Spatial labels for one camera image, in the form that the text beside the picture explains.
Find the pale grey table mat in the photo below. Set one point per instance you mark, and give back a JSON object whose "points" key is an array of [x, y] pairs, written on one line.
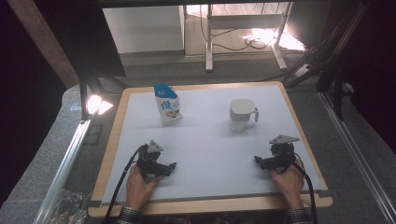
{"points": [[211, 155]]}

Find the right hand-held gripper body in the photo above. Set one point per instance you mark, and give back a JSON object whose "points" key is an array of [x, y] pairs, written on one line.
{"points": [[281, 155]]}

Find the clear plastic bag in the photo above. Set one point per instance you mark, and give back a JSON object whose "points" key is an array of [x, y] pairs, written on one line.
{"points": [[70, 208]]}

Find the bright lamp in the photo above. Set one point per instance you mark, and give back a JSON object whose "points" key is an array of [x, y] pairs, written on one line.
{"points": [[95, 104]]}

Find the person's right hand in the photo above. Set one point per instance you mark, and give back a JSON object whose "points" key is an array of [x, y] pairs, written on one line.
{"points": [[288, 186]]}

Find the white cup with hinged lid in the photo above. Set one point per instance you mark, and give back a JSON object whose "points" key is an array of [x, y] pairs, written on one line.
{"points": [[241, 113]]}

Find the black floor socket box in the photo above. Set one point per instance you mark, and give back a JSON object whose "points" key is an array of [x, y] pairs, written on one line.
{"points": [[93, 134]]}

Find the person's left hand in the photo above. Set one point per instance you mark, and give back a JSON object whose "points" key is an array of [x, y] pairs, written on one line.
{"points": [[140, 189]]}

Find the black tripod stand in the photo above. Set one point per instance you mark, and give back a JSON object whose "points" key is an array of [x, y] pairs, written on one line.
{"points": [[337, 93]]}

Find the aluminium rail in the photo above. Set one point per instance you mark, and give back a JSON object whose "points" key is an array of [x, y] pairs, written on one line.
{"points": [[358, 155], [62, 174]]}

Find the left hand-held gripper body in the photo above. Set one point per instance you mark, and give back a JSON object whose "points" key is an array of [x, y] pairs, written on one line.
{"points": [[149, 163]]}

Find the white cabinet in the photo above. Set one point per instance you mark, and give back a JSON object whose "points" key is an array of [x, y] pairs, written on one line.
{"points": [[143, 31]]}

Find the white desk frame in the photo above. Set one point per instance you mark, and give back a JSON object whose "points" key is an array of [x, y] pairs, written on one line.
{"points": [[209, 46]]}

